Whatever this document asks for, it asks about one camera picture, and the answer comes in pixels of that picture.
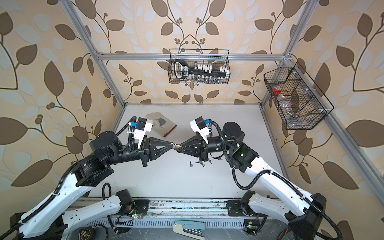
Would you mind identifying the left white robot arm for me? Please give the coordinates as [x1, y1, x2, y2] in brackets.
[1, 117, 174, 240]

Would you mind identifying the grey blue tool on floor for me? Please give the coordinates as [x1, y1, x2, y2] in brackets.
[173, 220, 206, 240]

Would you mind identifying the red capped item in basket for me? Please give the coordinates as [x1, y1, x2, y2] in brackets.
[272, 85, 283, 96]

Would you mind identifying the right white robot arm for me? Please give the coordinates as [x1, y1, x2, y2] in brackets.
[175, 118, 343, 240]

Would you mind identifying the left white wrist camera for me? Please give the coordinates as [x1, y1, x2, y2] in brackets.
[129, 118, 153, 149]

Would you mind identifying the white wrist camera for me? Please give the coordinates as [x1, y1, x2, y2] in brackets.
[129, 118, 153, 149]
[190, 117, 211, 144]

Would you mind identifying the black wire basket right wall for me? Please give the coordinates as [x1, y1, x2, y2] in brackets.
[264, 63, 334, 130]

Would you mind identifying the black socket set holder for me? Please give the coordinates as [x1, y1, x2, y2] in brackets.
[173, 60, 231, 81]

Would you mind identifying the black wire basket wall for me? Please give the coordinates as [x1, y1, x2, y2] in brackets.
[264, 63, 334, 130]
[168, 48, 231, 85]

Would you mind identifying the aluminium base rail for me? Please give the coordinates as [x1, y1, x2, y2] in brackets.
[74, 197, 313, 230]

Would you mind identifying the white work glove red cuff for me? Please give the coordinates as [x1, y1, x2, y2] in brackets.
[146, 112, 177, 138]

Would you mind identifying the black wire basket back wall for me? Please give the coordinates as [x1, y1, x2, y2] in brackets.
[168, 48, 231, 85]

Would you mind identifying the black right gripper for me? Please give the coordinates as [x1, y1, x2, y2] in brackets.
[178, 133, 234, 163]

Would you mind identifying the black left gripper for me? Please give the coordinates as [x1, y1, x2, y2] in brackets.
[103, 133, 171, 168]

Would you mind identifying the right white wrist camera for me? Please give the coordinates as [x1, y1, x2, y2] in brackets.
[190, 117, 211, 144]

